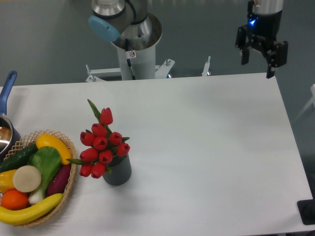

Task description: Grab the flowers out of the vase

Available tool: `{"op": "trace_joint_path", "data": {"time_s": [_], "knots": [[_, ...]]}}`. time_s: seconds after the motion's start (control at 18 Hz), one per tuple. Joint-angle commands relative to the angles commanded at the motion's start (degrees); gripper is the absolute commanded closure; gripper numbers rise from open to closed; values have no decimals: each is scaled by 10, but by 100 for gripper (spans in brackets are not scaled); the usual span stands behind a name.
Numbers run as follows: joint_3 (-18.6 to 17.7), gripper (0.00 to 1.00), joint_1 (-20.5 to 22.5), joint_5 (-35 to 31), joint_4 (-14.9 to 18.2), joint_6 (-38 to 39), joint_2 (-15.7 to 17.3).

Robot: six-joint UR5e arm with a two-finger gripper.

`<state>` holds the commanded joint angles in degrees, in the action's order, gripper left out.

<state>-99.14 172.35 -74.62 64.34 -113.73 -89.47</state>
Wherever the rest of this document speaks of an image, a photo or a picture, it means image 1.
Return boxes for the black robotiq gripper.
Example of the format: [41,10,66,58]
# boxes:
[235,0,288,79]

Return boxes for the red tulip bouquet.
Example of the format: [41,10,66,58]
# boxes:
[68,100,130,179]

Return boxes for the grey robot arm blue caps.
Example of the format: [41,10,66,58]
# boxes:
[88,0,288,80]

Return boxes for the grey ribbed vase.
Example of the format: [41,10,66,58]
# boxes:
[103,155,132,186]

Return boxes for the black device at table edge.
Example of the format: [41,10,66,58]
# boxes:
[297,199,315,225]

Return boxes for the yellow squash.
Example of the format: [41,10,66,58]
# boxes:
[35,133,72,165]

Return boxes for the green bok choy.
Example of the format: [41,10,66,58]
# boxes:
[28,147,61,205]

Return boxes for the purple sweet potato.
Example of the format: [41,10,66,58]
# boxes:
[47,165,71,196]

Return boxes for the woven wicker basket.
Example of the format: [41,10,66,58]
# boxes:
[0,130,77,227]

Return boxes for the green cucumber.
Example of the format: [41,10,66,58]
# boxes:
[0,144,38,173]

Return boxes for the beige round disc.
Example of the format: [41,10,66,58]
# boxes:
[12,165,41,193]

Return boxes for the yellow bell pepper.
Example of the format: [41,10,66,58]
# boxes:
[0,170,17,193]

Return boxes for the orange fruit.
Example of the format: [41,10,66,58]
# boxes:
[0,189,29,210]

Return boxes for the yellow banana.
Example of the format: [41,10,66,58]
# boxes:
[0,193,63,226]

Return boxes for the white frame at right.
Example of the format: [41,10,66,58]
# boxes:
[293,84,315,124]

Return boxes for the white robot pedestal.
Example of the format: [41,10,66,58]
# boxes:
[85,39,212,83]

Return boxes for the blue handled saucepan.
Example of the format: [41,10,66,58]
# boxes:
[0,71,20,163]

